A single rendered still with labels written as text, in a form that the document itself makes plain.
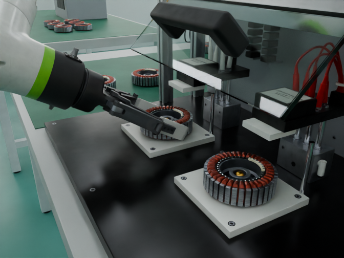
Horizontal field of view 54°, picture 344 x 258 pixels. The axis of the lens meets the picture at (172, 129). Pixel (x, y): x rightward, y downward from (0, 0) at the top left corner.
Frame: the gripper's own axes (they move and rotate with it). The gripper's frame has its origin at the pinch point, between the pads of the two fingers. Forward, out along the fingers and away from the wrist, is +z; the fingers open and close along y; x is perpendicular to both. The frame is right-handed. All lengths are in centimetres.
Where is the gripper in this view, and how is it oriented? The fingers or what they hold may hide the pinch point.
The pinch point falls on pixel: (165, 120)
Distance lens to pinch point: 71.1
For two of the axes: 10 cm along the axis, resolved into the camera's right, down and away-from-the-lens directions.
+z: 7.8, 2.9, 5.6
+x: -4.4, 8.8, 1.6
